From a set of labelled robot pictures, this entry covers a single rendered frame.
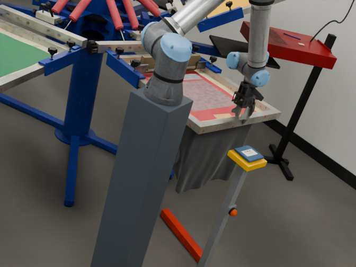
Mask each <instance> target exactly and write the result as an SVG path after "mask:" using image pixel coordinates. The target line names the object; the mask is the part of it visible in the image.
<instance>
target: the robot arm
mask: <svg viewBox="0 0 356 267"><path fill-rule="evenodd" d="M224 1H225V0H190V1H189V2H188V3H187V4H186V5H184V6H183V7H182V8H181V9H180V10H179V11H177V12H176V13H175V14H174V15H173V16H171V17H164V18H163V19H162V20H160V21H159V22H151V23H149V24H147V25H146V26H145V27H144V29H143V31H142V33H141V43H142V45H143V46H144V48H145V50H146V51H147V52H148V53H149V54H150V55H151V56H152V57H153V58H154V59H155V61H156V63H155V67H154V71H153V74H152V76H151V78H150V79H149V81H148V82H147V84H146V85H145V88H144V95H145V96H146V97H147V98H148V99H149V100H151V101H153V102H155V103H158V104H161V105H166V106H176V105H179V104H181V102H182V99H183V79H184V76H185V72H186V69H187V66H188V63H189V59H190V57H191V51H192V44H191V42H190V41H189V40H188V39H187V38H185V37H184V35H185V34H186V33H188V32H189V31H190V30H191V29H192V28H193V27H195V26H196V25H197V24H198V23H199V22H201V21H202V20H203V19H204V18H205V17H206V16H208V15H209V14H210V13H211V12H212V11H213V10H215V9H216V8H217V7H218V6H219V5H221V4H222V3H223V2H224ZM274 1H275V0H248V2H249V3H250V4H251V17H250V34H249V44H248V53H245V52H230V53H229V54H228V56H227V59H226V64H227V67H228V68H229V69H233V70H235V69H236V70H238V71H239V72H240V73H241V74H242V75H244V81H242V82H241V83H240V86H239V89H238V91H235V92H234V95H235V94H236V96H235V99H233V98H234V95H233V98H232V101H234V103H235V104H236V107H234V108H233V109H232V110H231V112H232V113H235V116H238V115H240V113H241V110H242V108H245V111H244V113H243V114H241V119H243V122H242V124H244V123H245V122H246V121H247V120H248V119H249V118H250V116H251V115H252V113H253V112H254V109H255V104H256V103H255V100H259V101H262V100H263V99H264V97H263V96H262V94H261V93H260V92H259V91H258V90H257V89H256V87H262V86H264V85H266V84H267V83H268V81H269V79H270V74H269V73H268V71H267V70H265V68H266V63H267V62H268V58H269V53H268V51H267V50H268V39H269V28H270V16H271V5H273V4H274Z"/></svg>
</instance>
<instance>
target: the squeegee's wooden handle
mask: <svg viewBox="0 0 356 267"><path fill-rule="evenodd" d="M199 60H200V55H199V54H191V57H190V59H189V63H188V66H196V64H197V62H199ZM140 61H141V63H140V64H141V65H143V64H148V66H147V69H149V68H154V67H155V63H156V61H155V59H154V58H153V57H152V56H142V57H141V60H140Z"/></svg>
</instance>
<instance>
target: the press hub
mask: <svg viewBox="0 0 356 267"><path fill-rule="evenodd" d="M66 9H67V10H68V11H69V12H72V11H73V10H74V9H75V6H70V5H66ZM85 10H86V11H89V12H91V13H93V14H90V15H87V16H84V19H85V20H88V21H91V22H88V23H85V24H86V25H88V26H91V29H90V30H87V31H85V32H82V36H84V38H86V39H87V42H88V41H89V40H94V41H100V40H104V36H103V35H101V34H100V33H99V32H97V29H105V28H104V27H103V26H101V25H100V24H99V23H103V24H107V20H106V19H104V18H103V17H102V16H100V14H101V15H108V16H109V17H111V14H110V11H109V8H108V5H107V2H106V0H91V2H90V3H89V4H88V6H87V7H86V9H85ZM111 18H112V17H111ZM105 30H107V29H105ZM107 31H108V30H107ZM108 32H109V31H108ZM103 54H104V53H95V54H88V52H87V49H86V48H84V49H81V54H80V59H79V61H78V62H76V63H74V64H73V67H72V74H71V78H70V85H69V92H68V99H67V106H66V113H65V119H64V127H63V130H62V129H60V128H58V127H57V128H56V129H55V136H56V137H57V138H58V139H59V140H60V141H62V142H63V143H66V144H68V145H70V142H71V137H72V135H73V136H79V146H86V145H89V144H91V142H88V141H86V140H84V136H85V135H86V134H88V133H91V134H93V135H95V136H96V134H95V132H94V131H93V130H92V129H91V128H90V124H91V119H92V113H93V108H94V102H95V97H96V91H97V85H98V82H99V76H100V70H101V65H102V59H103Z"/></svg>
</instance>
